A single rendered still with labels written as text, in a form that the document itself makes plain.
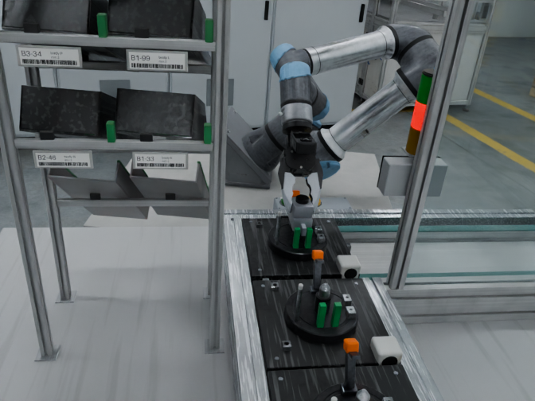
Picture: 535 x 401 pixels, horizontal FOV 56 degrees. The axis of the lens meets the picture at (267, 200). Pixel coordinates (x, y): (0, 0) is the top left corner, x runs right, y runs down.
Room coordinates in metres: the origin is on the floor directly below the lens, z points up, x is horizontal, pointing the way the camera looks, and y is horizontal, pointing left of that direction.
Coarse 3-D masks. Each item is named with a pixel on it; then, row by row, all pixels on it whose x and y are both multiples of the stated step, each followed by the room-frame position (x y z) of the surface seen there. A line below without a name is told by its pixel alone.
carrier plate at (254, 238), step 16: (272, 224) 1.09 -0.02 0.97; (320, 224) 1.11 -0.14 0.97; (336, 224) 1.11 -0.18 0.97; (256, 240) 1.01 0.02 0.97; (336, 240) 1.04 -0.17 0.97; (256, 256) 0.94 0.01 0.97; (272, 256) 0.95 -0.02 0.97; (336, 256) 0.97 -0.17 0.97; (256, 272) 0.88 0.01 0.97; (272, 272) 0.89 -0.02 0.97; (288, 272) 0.89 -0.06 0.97; (304, 272) 0.90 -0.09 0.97; (336, 272) 0.91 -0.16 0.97
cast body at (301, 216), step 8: (296, 200) 1.00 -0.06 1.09; (304, 200) 1.00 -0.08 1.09; (296, 208) 0.98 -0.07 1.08; (304, 208) 0.98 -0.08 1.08; (312, 208) 0.99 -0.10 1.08; (288, 216) 1.03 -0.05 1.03; (296, 216) 0.98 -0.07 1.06; (304, 216) 0.98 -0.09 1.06; (296, 224) 0.98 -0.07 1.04; (304, 224) 0.97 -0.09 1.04; (304, 232) 0.96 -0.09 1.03
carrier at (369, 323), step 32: (256, 288) 0.83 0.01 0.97; (288, 288) 0.84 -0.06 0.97; (320, 288) 0.75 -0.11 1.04; (352, 288) 0.86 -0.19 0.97; (288, 320) 0.73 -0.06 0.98; (320, 320) 0.71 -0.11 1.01; (352, 320) 0.73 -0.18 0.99; (288, 352) 0.66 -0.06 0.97; (320, 352) 0.66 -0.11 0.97; (384, 352) 0.66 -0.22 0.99
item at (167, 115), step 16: (128, 96) 0.82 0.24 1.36; (144, 96) 0.82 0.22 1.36; (160, 96) 0.82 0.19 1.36; (176, 96) 0.82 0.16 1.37; (192, 96) 0.82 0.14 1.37; (128, 112) 0.80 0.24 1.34; (144, 112) 0.81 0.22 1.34; (160, 112) 0.81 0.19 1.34; (176, 112) 0.81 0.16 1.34; (192, 112) 0.81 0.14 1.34; (128, 128) 0.79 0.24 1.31; (144, 128) 0.79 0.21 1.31; (160, 128) 0.79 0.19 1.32; (176, 128) 0.80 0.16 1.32; (192, 128) 0.80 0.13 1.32
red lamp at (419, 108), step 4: (416, 100) 0.93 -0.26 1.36; (416, 104) 0.92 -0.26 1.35; (420, 104) 0.91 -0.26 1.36; (424, 104) 0.91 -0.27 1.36; (416, 108) 0.92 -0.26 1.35; (420, 108) 0.91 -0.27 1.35; (424, 108) 0.90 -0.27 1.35; (416, 112) 0.91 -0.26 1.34; (420, 112) 0.91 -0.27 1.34; (424, 112) 0.90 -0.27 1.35; (412, 116) 0.93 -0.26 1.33; (416, 116) 0.91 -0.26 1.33; (420, 116) 0.91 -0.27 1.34; (412, 120) 0.92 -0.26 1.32; (416, 120) 0.91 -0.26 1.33; (420, 120) 0.90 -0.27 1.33; (412, 124) 0.92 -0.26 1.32; (416, 124) 0.91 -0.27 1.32; (420, 124) 0.90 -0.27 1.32; (416, 128) 0.91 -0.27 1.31; (420, 128) 0.90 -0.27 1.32
